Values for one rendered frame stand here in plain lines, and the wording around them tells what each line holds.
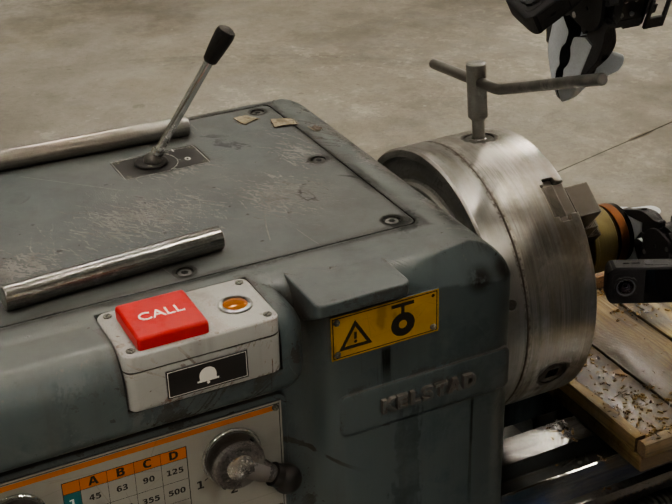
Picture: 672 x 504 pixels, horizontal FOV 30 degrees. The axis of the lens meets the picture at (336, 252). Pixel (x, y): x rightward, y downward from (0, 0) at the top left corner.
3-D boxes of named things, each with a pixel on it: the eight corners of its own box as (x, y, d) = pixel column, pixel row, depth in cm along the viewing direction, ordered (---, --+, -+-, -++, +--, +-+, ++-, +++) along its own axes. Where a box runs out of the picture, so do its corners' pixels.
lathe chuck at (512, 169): (530, 457, 136) (525, 182, 124) (391, 349, 162) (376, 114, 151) (598, 433, 139) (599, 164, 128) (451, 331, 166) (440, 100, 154)
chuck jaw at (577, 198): (512, 272, 142) (555, 224, 132) (494, 234, 144) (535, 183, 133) (592, 250, 146) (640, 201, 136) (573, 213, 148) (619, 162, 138)
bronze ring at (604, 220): (580, 228, 143) (644, 212, 147) (533, 197, 150) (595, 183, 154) (573, 299, 147) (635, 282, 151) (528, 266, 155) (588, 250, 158)
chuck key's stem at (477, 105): (466, 162, 141) (462, 61, 136) (483, 158, 142) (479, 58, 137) (475, 167, 139) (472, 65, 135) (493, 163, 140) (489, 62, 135)
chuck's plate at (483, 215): (503, 466, 135) (495, 189, 123) (367, 356, 161) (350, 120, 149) (530, 456, 136) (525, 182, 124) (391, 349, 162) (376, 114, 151)
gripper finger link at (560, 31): (599, 90, 127) (625, 13, 121) (551, 100, 125) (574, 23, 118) (582, 72, 129) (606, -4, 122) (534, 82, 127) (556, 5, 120)
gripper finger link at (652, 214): (629, 230, 153) (676, 259, 146) (617, 233, 152) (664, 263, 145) (632, 195, 151) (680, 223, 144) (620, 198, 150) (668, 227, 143)
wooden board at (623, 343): (641, 474, 145) (644, 445, 143) (475, 331, 174) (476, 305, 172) (834, 402, 157) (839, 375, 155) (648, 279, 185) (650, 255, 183)
